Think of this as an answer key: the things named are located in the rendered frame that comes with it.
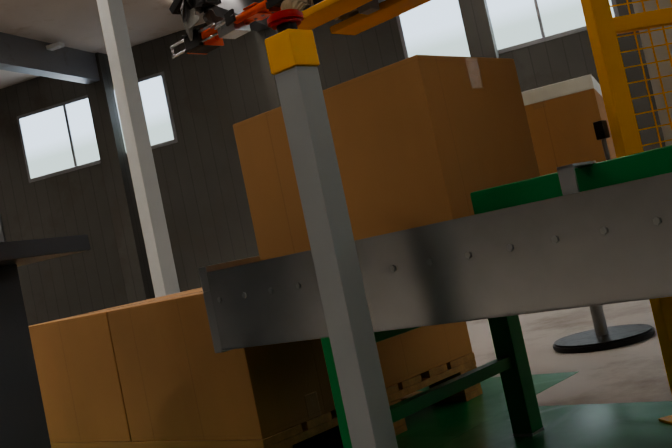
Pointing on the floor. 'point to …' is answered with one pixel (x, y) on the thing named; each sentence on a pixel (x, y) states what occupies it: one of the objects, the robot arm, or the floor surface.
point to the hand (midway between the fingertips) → (202, 39)
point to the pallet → (312, 435)
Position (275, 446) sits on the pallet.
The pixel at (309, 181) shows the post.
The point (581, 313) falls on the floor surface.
